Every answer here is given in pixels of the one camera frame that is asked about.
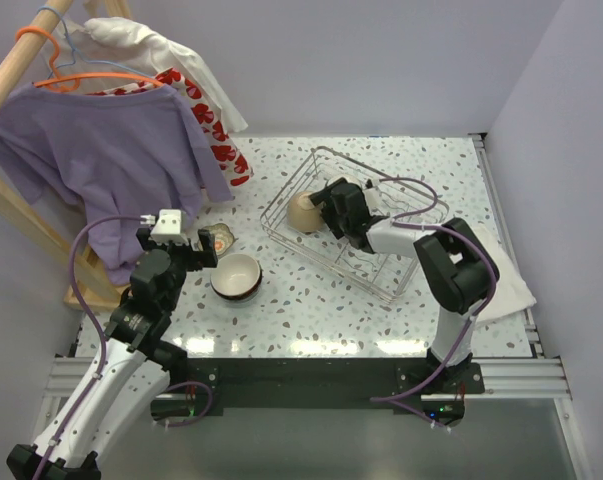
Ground small white bowl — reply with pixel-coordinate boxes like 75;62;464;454
204;223;236;258

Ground beige ceramic bowl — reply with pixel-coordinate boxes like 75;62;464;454
287;191;325;234

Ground dark teal glazed bowl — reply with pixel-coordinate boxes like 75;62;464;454
211;283;261;302

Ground metal wire dish rack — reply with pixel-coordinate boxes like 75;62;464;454
261;146;449;302

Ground teal white patterned bowl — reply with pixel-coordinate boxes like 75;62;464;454
326;175;361;186

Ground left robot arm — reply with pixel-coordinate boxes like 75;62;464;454
7;221;218;479

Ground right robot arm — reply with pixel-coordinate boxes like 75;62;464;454
309;178;500;403

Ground wooden clothes rack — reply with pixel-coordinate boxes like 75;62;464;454
0;1;123;311

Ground purple t-shirt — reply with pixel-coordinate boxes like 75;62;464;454
0;85;233;284

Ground red floral white cloth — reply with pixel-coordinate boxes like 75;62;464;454
62;68;252;201

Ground orange clothes hanger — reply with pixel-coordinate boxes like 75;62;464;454
15;26;163;92

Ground white cloth garment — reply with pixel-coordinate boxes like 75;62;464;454
73;17;250;134

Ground folded white towel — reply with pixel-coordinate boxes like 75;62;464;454
472;224;537;329

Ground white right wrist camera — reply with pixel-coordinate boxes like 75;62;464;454
362;179;381;211

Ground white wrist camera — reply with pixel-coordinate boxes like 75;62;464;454
362;179;381;211
140;209;187;243

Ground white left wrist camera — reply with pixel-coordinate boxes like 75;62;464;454
140;209;187;243

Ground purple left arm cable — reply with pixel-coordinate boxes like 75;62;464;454
30;213;215;480

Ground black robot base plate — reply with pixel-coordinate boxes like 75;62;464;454
129;357;487;426

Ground blue wire hanger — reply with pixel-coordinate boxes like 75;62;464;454
37;6;146;77

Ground aluminium frame rail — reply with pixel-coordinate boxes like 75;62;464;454
478;358;572;400

